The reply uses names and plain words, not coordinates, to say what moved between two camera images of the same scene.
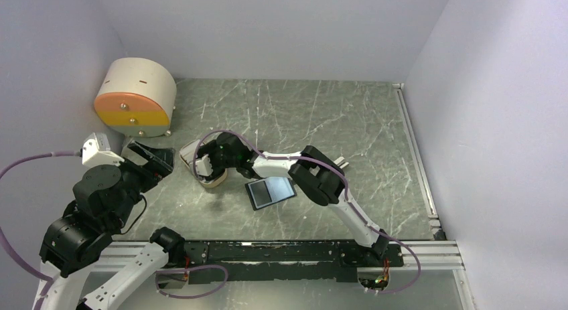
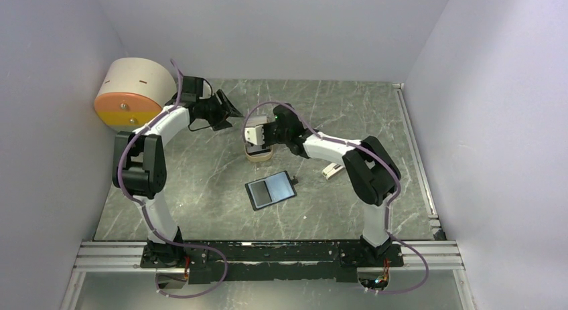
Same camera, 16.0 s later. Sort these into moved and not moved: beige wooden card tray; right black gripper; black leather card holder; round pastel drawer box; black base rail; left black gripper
Moved: right black gripper; beige wooden card tray; left black gripper
Not moved: round pastel drawer box; black base rail; black leather card holder
